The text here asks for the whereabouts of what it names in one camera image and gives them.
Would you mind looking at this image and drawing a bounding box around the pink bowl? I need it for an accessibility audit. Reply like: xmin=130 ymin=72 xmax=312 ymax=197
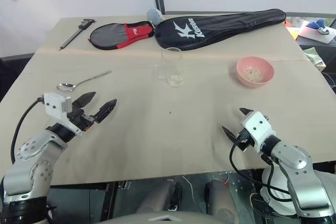
xmin=236 ymin=56 xmax=275 ymax=88

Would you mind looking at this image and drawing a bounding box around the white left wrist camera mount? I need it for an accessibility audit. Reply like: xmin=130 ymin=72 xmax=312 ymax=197
xmin=41 ymin=92 xmax=85 ymax=136

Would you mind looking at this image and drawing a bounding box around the silver metal spoon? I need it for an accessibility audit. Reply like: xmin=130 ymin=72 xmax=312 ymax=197
xmin=57 ymin=70 xmax=112 ymax=93

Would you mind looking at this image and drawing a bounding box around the grey plush toy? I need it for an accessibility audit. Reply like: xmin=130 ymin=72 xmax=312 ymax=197
xmin=146 ymin=8 xmax=164 ymax=26

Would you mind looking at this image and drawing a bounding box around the dark rounded robot leg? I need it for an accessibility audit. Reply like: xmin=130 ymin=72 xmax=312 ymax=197
xmin=135 ymin=180 xmax=183 ymax=213
xmin=205 ymin=179 xmax=240 ymax=224

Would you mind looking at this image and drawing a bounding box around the grey robot torso edge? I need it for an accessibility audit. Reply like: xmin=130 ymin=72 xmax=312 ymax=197
xmin=103 ymin=209 xmax=237 ymax=224

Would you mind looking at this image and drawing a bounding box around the black vernier caliper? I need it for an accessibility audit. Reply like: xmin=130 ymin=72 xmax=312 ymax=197
xmin=59 ymin=18 xmax=97 ymax=51

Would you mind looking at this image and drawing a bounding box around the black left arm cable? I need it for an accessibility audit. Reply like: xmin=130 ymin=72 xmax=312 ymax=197
xmin=10 ymin=97 xmax=45 ymax=166

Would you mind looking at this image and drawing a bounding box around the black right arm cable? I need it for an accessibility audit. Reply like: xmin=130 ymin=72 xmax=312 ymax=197
xmin=229 ymin=140 xmax=295 ymax=204

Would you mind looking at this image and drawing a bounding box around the black red paddle case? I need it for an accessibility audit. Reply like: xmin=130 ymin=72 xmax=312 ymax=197
xmin=88 ymin=20 xmax=155 ymax=51

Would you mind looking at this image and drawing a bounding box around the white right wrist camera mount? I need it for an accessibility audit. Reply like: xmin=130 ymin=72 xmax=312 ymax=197
xmin=240 ymin=111 xmax=276 ymax=154

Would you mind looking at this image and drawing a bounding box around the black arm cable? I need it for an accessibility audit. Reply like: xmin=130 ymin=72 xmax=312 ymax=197
xmin=229 ymin=140 xmax=295 ymax=204
xmin=10 ymin=97 xmax=45 ymax=166

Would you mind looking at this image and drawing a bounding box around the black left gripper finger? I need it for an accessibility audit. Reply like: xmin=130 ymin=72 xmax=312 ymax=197
xmin=74 ymin=91 xmax=97 ymax=109
xmin=93 ymin=99 xmax=118 ymax=124

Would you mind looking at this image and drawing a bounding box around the white plastic tray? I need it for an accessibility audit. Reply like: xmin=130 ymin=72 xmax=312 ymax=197
xmin=298 ymin=20 xmax=336 ymax=44

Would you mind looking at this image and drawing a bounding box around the blue soft toy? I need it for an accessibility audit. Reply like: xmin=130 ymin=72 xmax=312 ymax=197
xmin=308 ymin=18 xmax=327 ymax=29

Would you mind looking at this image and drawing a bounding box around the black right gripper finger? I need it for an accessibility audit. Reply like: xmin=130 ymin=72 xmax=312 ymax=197
xmin=239 ymin=107 xmax=254 ymax=118
xmin=222 ymin=125 xmax=239 ymax=145

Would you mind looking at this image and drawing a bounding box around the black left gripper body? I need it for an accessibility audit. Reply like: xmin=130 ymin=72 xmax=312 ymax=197
xmin=67 ymin=101 xmax=97 ymax=132

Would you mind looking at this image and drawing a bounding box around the beige table cloth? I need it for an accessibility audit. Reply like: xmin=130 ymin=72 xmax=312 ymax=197
xmin=0 ymin=11 xmax=336 ymax=186

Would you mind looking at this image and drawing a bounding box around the clear glass cup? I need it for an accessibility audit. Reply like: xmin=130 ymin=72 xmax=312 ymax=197
xmin=153 ymin=47 xmax=185 ymax=88

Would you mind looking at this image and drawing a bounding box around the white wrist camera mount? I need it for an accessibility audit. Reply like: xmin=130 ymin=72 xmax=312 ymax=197
xmin=41 ymin=92 xmax=85 ymax=136
xmin=240 ymin=111 xmax=276 ymax=154

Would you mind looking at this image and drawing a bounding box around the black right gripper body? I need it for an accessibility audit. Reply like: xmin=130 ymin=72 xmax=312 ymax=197
xmin=235 ymin=128 xmax=256 ymax=153

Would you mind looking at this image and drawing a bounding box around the black badminton racket bag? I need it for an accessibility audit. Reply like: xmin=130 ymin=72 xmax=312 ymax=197
xmin=154 ymin=8 xmax=287 ymax=51

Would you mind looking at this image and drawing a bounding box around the green patterned cloth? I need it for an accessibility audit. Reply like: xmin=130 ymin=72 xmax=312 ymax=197
xmin=305 ymin=46 xmax=327 ymax=68

